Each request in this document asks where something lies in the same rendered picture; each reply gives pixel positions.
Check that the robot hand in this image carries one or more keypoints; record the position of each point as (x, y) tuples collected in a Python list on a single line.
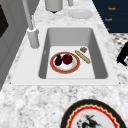
[(122, 56)]

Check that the small brown round thing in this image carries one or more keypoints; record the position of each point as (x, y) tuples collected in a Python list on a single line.
[(83, 49)]

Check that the tan baguette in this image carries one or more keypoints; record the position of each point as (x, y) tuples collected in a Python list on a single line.
[(82, 56)]

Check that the white sink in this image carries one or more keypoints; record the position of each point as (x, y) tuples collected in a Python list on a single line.
[(68, 50)]

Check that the dark red round fruit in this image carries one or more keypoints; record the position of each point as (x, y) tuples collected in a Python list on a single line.
[(67, 59)]

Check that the red rimmed white plate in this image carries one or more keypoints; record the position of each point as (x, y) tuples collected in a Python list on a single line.
[(65, 62)]

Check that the plain white plate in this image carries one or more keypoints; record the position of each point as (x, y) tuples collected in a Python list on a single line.
[(79, 13)]

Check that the dark purple pear-shaped fruit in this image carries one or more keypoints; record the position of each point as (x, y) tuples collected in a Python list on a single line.
[(58, 61)]

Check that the black rimmed patterned plate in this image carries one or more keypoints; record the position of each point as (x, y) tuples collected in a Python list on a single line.
[(90, 116)]

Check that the grey tap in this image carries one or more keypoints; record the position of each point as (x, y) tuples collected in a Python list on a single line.
[(32, 33)]

